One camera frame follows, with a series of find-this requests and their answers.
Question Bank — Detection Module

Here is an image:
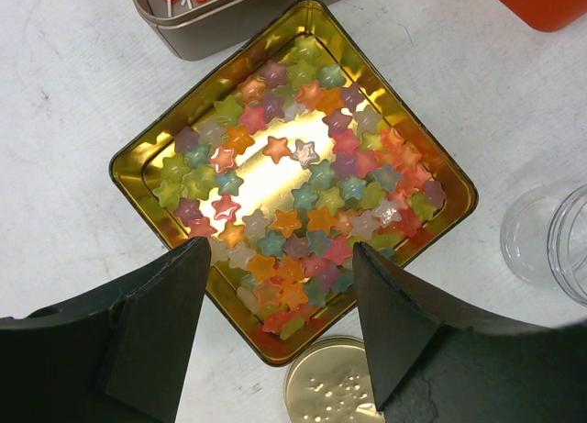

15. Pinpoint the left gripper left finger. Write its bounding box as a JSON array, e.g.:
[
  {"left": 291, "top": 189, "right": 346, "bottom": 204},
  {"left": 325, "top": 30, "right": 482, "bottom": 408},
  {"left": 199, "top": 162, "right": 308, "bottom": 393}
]
[{"left": 1, "top": 238, "right": 211, "bottom": 422}]

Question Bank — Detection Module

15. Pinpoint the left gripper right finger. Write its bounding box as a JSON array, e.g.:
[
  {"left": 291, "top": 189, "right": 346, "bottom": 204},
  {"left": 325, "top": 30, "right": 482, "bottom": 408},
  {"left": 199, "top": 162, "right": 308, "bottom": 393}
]
[{"left": 353, "top": 242, "right": 586, "bottom": 422}]

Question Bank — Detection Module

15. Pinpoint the gold tin with star candies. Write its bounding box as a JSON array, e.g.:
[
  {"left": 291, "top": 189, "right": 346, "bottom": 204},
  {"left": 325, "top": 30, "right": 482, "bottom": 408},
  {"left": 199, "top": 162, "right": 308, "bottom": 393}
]
[{"left": 110, "top": 0, "right": 478, "bottom": 366}]

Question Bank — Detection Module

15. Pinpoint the beige tin with lollipops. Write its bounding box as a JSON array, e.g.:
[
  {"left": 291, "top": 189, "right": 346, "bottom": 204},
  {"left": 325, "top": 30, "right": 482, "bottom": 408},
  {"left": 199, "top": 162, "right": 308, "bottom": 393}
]
[{"left": 124, "top": 0, "right": 382, "bottom": 61}]

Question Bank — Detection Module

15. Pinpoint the gold jar lid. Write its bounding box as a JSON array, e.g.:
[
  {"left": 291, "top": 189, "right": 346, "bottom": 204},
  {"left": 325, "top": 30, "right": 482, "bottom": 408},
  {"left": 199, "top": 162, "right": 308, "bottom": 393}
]
[{"left": 284, "top": 336, "right": 385, "bottom": 423}]

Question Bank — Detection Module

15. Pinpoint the clear glass jar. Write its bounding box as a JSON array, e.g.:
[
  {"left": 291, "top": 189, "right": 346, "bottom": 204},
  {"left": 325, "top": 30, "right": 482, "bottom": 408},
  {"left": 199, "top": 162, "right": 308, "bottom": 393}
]
[{"left": 500, "top": 181, "right": 586, "bottom": 306}]

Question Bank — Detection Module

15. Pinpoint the orange tray with lollipops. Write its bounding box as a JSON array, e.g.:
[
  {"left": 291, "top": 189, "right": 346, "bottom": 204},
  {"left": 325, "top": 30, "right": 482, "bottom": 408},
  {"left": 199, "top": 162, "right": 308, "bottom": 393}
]
[{"left": 499, "top": 0, "right": 586, "bottom": 32}]

